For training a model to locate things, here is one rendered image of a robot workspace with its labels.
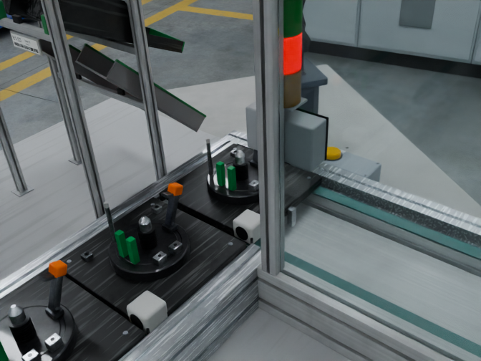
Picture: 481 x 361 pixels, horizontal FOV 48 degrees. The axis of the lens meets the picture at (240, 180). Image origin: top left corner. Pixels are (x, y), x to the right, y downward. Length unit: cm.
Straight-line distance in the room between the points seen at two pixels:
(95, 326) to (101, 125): 87
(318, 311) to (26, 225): 70
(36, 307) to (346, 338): 48
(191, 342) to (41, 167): 78
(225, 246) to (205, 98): 84
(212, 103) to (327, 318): 95
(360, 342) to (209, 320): 24
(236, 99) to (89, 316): 99
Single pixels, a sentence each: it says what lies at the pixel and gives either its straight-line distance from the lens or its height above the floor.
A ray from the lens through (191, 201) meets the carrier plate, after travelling 107.
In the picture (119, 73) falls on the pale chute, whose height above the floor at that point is 119.
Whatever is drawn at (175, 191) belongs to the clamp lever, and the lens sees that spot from 94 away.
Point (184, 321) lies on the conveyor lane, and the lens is 86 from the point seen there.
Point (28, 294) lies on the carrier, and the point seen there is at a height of 97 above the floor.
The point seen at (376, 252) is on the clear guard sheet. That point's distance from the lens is 78.
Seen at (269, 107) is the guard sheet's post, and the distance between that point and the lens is 74.
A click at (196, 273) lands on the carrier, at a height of 97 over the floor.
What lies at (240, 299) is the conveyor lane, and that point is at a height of 92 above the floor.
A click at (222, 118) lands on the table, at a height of 86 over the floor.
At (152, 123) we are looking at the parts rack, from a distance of 114.
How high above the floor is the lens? 161
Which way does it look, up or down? 35 degrees down
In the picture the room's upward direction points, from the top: 3 degrees counter-clockwise
